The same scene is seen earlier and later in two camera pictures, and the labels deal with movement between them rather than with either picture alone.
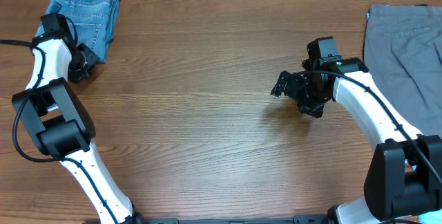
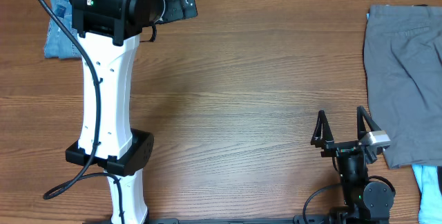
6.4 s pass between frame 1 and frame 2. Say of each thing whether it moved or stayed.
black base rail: stayed
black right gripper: moved
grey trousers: stayed
